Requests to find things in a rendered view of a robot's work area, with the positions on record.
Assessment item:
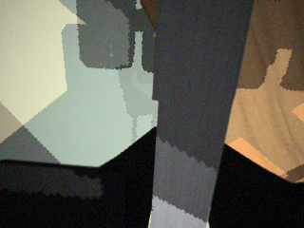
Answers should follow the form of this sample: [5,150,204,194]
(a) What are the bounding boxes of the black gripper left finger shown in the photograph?
[0,126,157,228]

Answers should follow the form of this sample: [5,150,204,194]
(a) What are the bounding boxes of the brown wooden board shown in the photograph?
[225,0,304,183]

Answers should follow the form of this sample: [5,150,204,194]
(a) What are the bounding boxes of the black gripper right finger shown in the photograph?
[207,144,304,228]

